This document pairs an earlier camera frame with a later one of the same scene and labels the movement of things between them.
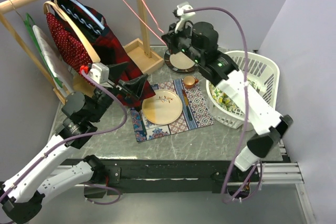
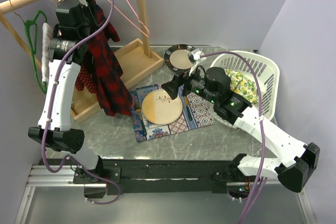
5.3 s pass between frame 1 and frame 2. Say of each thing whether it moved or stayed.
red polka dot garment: moved
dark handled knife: stayed
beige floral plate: stayed
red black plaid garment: moved
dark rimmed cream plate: stayed
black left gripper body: moved
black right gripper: moved
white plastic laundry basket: stayed
